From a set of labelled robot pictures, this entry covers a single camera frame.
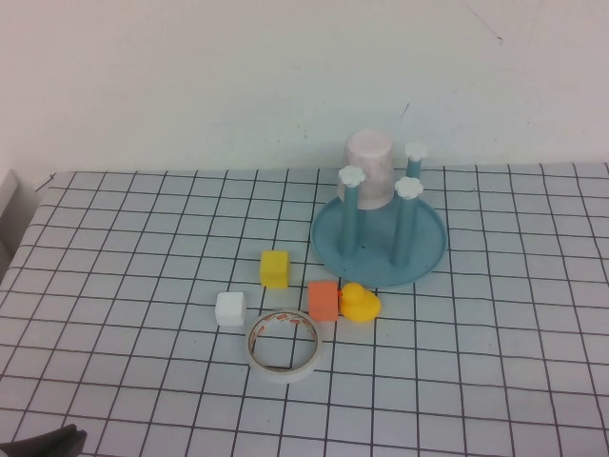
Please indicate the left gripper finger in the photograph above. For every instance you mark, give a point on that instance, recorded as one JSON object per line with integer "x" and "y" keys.
{"x": 47, "y": 440}
{"x": 66, "y": 447}

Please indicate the pink plastic cup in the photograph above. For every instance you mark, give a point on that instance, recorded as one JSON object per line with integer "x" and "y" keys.
{"x": 368, "y": 162}

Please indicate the blue cup stand white caps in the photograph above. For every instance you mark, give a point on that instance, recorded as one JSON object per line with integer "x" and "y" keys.
{"x": 376, "y": 257}

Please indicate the white foam cube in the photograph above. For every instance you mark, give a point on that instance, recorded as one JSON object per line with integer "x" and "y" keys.
{"x": 229, "y": 309}

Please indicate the white adhesive tape roll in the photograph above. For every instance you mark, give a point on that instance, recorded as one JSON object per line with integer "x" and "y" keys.
{"x": 285, "y": 376}

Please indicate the white board panel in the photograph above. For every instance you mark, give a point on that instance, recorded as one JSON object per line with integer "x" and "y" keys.
{"x": 14, "y": 204}

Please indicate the yellow foam cube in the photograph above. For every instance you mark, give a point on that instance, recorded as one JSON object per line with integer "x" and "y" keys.
{"x": 275, "y": 271}

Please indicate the orange foam cube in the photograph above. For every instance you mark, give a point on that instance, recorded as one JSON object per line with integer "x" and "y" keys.
{"x": 323, "y": 302}

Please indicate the yellow rubber duck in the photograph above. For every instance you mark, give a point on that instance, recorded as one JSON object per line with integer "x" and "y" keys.
{"x": 359, "y": 304}

